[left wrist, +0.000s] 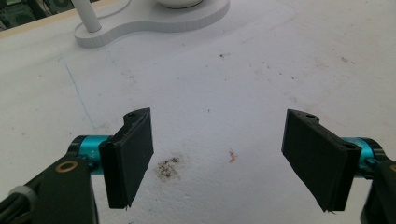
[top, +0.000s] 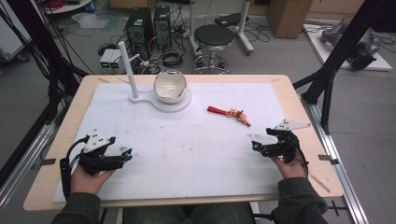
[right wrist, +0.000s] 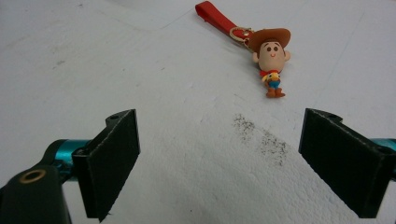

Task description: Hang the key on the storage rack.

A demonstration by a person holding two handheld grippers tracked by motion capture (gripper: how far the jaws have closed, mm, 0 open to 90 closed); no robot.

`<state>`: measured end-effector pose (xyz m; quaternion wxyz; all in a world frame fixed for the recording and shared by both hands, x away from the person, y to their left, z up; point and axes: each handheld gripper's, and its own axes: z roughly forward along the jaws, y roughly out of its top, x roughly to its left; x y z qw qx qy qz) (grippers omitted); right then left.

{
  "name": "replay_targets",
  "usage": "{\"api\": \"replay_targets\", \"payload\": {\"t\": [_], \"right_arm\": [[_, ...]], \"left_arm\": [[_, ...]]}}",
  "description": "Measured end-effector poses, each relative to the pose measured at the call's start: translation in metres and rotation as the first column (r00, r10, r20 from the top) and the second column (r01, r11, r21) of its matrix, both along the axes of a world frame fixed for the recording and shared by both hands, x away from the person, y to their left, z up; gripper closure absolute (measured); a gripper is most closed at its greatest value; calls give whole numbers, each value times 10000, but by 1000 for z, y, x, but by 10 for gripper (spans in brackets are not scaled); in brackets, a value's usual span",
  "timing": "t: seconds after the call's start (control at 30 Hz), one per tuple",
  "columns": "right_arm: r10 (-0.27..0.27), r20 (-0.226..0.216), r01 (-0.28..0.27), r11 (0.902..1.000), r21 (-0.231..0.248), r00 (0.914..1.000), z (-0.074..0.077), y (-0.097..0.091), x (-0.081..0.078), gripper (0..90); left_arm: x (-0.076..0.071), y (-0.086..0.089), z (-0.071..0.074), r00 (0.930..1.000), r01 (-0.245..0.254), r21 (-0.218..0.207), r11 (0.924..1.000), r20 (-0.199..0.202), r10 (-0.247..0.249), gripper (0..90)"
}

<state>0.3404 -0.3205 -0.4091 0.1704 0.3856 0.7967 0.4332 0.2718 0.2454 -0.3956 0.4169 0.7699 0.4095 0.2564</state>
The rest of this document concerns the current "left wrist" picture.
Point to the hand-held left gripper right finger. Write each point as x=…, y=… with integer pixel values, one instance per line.
x=320, y=155

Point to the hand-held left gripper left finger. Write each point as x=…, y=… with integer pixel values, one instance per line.
x=127, y=161

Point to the white stand base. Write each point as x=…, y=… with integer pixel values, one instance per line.
x=149, y=23

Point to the white bowl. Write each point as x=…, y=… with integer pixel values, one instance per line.
x=179, y=3

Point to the white upright post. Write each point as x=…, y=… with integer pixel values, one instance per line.
x=88, y=15

